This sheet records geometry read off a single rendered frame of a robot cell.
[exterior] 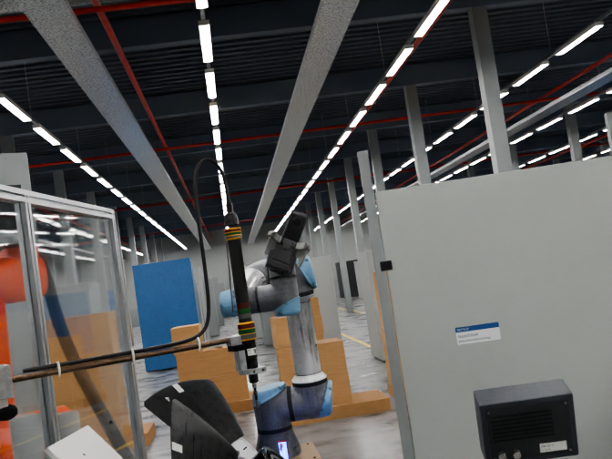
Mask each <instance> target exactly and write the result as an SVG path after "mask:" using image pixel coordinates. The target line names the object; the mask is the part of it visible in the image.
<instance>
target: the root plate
mask: <svg viewBox="0 0 612 459"><path fill-rule="evenodd" d="M231 445H232V446H233V447H234V448H235V449H236V450H239V451H240V456H242V457H244V458H247V459H252V457H253V456H254V455H255V454H256V453H257V451H256V450H255V449H254V448H253V447H252V446H251V445H250V444H249V443H248V442H247V441H246V440H245V439H244V438H242V437H241V438H239V439H238V440H237V441H235V442H234V443H233V444H231ZM246 446H247V448H246V449H245V450H243V448H245V447H246Z"/></svg>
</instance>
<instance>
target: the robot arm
mask: <svg viewBox="0 0 612 459"><path fill-rule="evenodd" d="M307 218H308V215H307V214H305V213H302V212H299V211H297V210H294V209H293V210H292V211H291V214H290V216H289V218H288V221H287V224H286V227H285V230H284V232H283V234H282V236H280V235H278V233H277V231H275V230H271V231H269V233H268V236H267V240H268V241H267V244H266V248H265V251H264V253H265V255H267V254H268V256H267V259H266V260H259V261H257V262H254V263H252V264H251V265H250V266H248V267H246V268H245V274H246V281H247V287H248V294H249V300H250V311H251V314H254V313H261V312H269V311H273V312H274V315H275V317H285V316H287V323H288V328H289V335H290V340H291V351H292V357H293V363H294V369H295V376H294V377H293V379H292V380H291V381H292V385H291V386H287V384H286V383H285V382H274V383H271V384H267V385H265V386H262V387H260V388H259V389H257V391H258V401H259V407H256V402H255V395H254V394H253V395H252V401H253V405H252V406H253V408H254V413H255V420H256V425H257V432H258V439H257V444H256V451H257V452H258V451H259V450H260V448H262V447H263V446H266V447H269V448H271V449H273V450H274V451H276V452H277V453H280V451H279V445H278V441H284V440H286V441H287V447H288V454H289V459H291V458H293V457H296V456H298V455H299V454H300V453H301V445H300V443H299V441H298V439H297V437H296V435H295V433H294V432H293V430H292V424H291V422H296V421H302V420H309V419H316V418H318V419H320V418H322V417H326V416H330V415H331V414H332V380H327V375H326V374H325V373H324V372H322V371H321V364H320V357H319V352H318V345H317V340H316V333H315V328H314V321H313V316H312V310H311V297H312V296H313V294H314V291H313V289H315V288H317V281H316V278H315V274H314V271H313V267H312V265H311V260H310V258H309V256H308V255H307V253H309V252H310V250H311V245H310V244H309V243H308V242H305V243H304V242H303V243H299V241H300V238H301V234H302V232H303V229H304V226H305V224H306V221H307ZM270 249H271V250H270ZM232 295H233V305H234V312H232V305H231V296H230V290H227V291H222V292H221V293H220V294H219V306H220V311H221V314H222V316H223V317H225V318H228V317H237V316H238V311H237V303H236V297H235V291H234V289H233V290H232Z"/></svg>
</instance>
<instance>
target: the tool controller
mask: <svg viewBox="0 0 612 459"><path fill-rule="evenodd" d="M474 405H475V412H476V420H477V426H478V433H479V441H480V448H481V451H482V454H483V456H484V459H551V458H557V457H565V456H572V455H578V443H577V434H576V417H575V408H574V400H573V394H572V393H571V391H570V390H569V388H568V387H567V385H566V384H565V382H564V381H563V379H557V380H550V381H543V382H531V383H524V384H517V385H510V386H503V387H496V388H490V389H483V390H476V391H474Z"/></svg>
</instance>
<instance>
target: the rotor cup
mask: <svg viewBox="0 0 612 459"><path fill-rule="evenodd" d="M252 459H285V458H284V457H282V456H281V455H280V454H279V453H277V452H276V451H274V450H273V449H271V448H269V447H266V446H263V447H262V448H260V450H259V451H258V452H257V453H256V454H255V455H254V456H253V457H252Z"/></svg>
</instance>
